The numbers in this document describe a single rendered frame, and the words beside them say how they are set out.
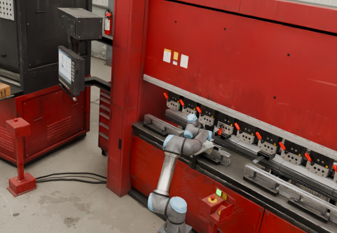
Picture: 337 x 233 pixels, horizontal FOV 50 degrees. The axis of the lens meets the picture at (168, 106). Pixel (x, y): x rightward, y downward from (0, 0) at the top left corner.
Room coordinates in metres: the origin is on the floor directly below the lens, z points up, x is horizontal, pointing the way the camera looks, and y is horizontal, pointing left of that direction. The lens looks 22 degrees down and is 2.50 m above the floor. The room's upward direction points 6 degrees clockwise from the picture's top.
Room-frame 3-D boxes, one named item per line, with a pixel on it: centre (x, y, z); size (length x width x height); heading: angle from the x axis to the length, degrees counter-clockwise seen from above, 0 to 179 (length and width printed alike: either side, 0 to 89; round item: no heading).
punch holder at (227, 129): (2.83, -0.52, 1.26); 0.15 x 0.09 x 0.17; 49
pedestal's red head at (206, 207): (2.36, -0.46, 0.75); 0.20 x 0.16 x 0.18; 43
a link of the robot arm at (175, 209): (2.02, -0.13, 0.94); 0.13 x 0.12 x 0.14; 73
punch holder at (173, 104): (3.22, -0.06, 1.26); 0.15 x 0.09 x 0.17; 49
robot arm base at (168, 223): (2.02, -0.14, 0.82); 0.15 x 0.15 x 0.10
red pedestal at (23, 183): (3.30, 1.50, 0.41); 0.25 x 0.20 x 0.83; 139
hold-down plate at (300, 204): (2.24, -1.10, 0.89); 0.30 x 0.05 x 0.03; 49
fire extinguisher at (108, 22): (8.17, 1.54, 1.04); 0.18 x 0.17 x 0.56; 62
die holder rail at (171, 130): (3.31, 0.03, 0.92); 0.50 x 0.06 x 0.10; 49
